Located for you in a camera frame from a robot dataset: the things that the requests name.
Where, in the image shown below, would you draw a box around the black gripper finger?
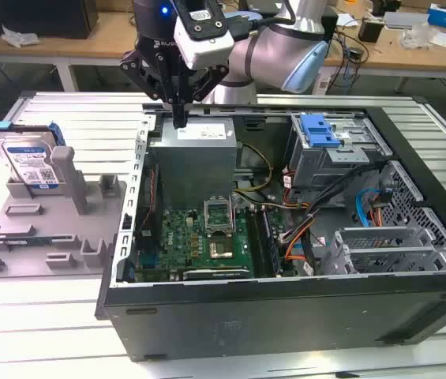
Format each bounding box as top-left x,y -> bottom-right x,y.
179,66 -> 230,129
118,50 -> 181,129

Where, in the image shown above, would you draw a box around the hard disk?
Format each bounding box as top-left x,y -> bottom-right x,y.
0,119 -> 68,197

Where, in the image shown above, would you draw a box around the blue data wire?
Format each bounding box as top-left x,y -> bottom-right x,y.
355,184 -> 395,228

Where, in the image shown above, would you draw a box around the orange power wire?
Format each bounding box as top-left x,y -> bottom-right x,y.
367,196 -> 386,229

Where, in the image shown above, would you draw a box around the metal disk bay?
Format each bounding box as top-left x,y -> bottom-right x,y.
320,225 -> 446,276

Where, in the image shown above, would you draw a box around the wooden desk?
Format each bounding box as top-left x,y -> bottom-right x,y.
0,9 -> 446,94

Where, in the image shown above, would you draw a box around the grey power supply unit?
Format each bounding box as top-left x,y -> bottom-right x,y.
149,118 -> 242,212

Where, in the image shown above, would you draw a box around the large black box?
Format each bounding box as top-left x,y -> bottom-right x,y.
0,0 -> 99,40

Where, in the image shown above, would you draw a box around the blue drive cage latch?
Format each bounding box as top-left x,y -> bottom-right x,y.
300,113 -> 343,149

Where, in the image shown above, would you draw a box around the metal socket cover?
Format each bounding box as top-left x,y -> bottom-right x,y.
204,196 -> 234,237

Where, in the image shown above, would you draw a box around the white crumpled plastic bag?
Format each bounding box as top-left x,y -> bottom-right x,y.
1,24 -> 41,49

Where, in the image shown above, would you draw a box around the metal locking lever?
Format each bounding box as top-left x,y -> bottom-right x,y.
230,196 -> 241,238

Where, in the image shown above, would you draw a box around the metal drive cage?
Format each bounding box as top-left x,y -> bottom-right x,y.
288,113 -> 389,202

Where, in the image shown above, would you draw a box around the green motherboard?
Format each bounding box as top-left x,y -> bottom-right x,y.
137,205 -> 298,283

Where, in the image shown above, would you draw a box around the black RAM slot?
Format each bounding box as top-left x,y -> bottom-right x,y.
255,207 -> 276,278
249,207 -> 270,278
245,207 -> 264,278
260,207 -> 283,278

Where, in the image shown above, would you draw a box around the CPU socket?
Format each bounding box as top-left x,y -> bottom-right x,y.
206,236 -> 235,261

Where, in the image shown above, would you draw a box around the small black box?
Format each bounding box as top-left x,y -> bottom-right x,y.
358,18 -> 385,43

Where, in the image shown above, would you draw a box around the grey parts rack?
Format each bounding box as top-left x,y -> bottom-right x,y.
0,145 -> 129,280

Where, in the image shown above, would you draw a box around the black graphics card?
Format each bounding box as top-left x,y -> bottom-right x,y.
182,268 -> 253,282

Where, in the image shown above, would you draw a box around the green RAM stick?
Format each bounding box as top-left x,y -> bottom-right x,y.
3,236 -> 56,247

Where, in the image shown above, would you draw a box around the flat grey box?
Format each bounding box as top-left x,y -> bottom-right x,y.
382,10 -> 431,30

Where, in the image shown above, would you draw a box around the clear plastic bag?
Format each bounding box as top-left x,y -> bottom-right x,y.
399,22 -> 446,51

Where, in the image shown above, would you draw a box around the black PC case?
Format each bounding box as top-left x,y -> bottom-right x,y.
95,96 -> 446,362

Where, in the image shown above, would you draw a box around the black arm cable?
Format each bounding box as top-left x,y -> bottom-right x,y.
228,0 -> 299,40

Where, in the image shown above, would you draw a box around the yellow power wires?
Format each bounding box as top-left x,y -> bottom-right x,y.
234,143 -> 274,197

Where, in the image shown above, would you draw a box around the multicolour power wire bundle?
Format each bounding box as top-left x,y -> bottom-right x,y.
269,199 -> 313,212

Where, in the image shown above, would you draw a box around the black cable bundle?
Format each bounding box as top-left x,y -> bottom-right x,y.
300,160 -> 388,277

